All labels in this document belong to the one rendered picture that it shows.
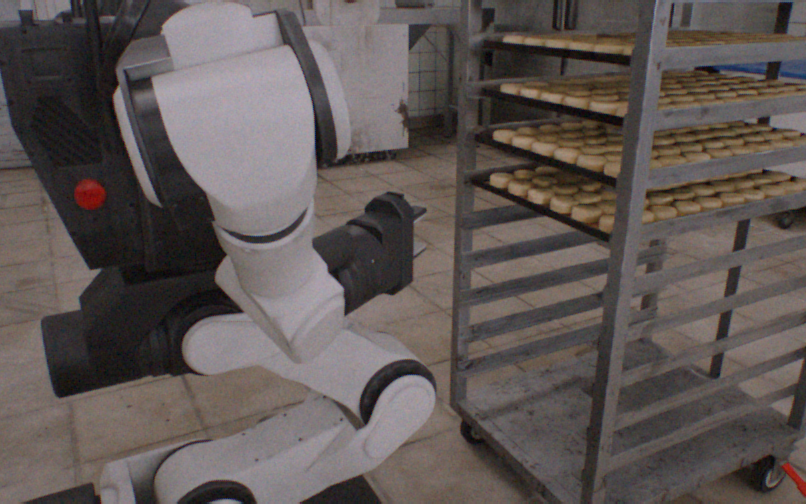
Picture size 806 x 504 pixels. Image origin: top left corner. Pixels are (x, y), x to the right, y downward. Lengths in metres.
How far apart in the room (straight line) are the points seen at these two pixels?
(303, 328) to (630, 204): 0.61
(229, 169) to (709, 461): 1.32
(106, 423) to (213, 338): 1.03
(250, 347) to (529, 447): 0.74
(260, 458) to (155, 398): 0.91
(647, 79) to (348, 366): 0.62
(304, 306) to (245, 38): 0.22
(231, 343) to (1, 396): 1.32
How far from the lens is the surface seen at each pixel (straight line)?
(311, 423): 1.18
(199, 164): 0.41
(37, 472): 1.86
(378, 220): 0.75
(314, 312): 0.57
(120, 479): 1.20
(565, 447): 1.52
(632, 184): 1.04
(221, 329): 0.95
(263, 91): 0.41
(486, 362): 1.62
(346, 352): 1.08
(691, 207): 1.27
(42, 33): 0.83
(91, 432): 1.94
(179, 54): 0.47
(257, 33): 0.47
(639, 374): 1.27
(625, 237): 1.06
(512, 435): 1.53
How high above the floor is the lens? 1.05
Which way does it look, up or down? 21 degrees down
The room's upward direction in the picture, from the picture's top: straight up
